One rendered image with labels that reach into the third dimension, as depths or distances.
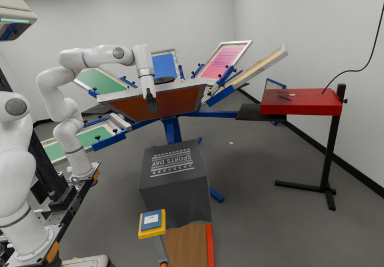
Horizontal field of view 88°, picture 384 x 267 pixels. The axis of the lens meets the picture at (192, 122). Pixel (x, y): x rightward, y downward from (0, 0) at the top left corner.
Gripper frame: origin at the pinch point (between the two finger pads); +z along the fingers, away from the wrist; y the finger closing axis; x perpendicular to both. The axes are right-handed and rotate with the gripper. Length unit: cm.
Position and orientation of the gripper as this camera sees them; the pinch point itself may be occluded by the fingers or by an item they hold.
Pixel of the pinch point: (153, 109)
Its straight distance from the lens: 93.2
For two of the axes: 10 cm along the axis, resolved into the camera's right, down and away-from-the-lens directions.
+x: 9.8, -1.8, 0.6
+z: 1.7, 9.8, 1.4
